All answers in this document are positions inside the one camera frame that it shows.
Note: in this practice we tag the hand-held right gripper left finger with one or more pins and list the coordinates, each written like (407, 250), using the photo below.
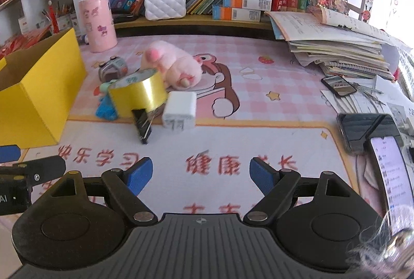
(140, 177)

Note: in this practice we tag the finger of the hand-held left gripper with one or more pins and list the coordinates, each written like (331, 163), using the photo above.
(9, 153)
(42, 167)

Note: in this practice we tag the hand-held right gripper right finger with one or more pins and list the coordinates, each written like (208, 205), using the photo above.
(261, 177)

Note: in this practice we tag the black binder clip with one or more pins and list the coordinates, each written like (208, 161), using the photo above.
(141, 125)

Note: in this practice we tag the blue fuzzy item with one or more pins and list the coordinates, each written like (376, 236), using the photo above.
(106, 109)

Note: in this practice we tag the white charger plug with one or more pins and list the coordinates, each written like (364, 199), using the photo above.
(179, 110)

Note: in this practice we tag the yellow cardboard box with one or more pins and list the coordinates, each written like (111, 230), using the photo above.
(45, 81)

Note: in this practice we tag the gold tape roll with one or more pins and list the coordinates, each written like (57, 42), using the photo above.
(142, 94)

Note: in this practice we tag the grey toy watch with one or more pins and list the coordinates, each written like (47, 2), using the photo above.
(113, 70)

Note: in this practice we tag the pink printed desk mat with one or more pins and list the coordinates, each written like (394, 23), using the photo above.
(284, 88)

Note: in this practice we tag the pile of red packets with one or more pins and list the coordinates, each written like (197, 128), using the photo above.
(22, 42)

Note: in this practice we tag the large dark smartphone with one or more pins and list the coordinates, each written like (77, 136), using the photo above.
(365, 130)

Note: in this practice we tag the pink plush toy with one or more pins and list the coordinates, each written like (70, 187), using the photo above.
(174, 67)

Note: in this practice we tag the small black smartphone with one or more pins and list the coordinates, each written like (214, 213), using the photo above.
(339, 85)

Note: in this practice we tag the smartphone with lit screen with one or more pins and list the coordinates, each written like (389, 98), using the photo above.
(393, 175)

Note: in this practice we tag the metal drawing compass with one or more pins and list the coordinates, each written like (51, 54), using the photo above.
(367, 88)

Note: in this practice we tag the pencil holder with pencils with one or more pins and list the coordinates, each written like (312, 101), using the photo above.
(60, 18)

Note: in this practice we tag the loose printed papers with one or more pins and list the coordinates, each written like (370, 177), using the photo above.
(391, 97)

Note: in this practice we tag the pink printed canister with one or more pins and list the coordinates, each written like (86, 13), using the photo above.
(97, 23)

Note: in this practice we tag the open textbook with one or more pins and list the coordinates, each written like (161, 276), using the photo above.
(323, 28)

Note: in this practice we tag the black flat case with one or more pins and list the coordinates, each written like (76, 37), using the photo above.
(124, 16)

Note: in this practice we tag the colourful floral ornament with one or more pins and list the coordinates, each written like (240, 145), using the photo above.
(328, 0)

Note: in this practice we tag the reindeer sticker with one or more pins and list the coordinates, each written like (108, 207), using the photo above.
(366, 10)

